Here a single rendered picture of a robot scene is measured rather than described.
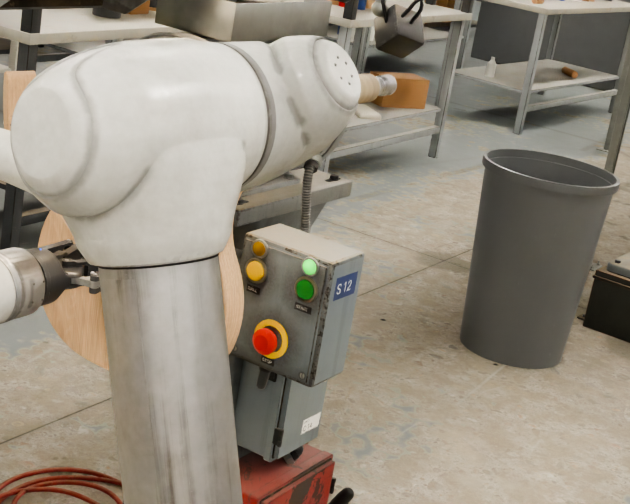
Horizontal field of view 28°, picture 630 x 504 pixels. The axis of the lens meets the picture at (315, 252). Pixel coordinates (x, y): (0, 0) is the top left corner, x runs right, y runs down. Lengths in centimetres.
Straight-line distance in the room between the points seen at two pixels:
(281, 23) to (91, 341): 59
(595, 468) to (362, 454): 76
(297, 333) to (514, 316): 281
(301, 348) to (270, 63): 84
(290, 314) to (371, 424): 215
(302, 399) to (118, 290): 121
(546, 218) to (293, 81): 345
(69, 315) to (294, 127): 87
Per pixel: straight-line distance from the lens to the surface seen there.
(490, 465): 391
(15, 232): 483
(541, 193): 446
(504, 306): 462
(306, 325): 185
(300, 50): 109
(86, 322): 187
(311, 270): 181
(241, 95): 103
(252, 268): 187
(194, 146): 99
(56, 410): 380
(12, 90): 191
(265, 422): 220
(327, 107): 109
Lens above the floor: 168
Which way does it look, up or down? 18 degrees down
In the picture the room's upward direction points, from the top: 10 degrees clockwise
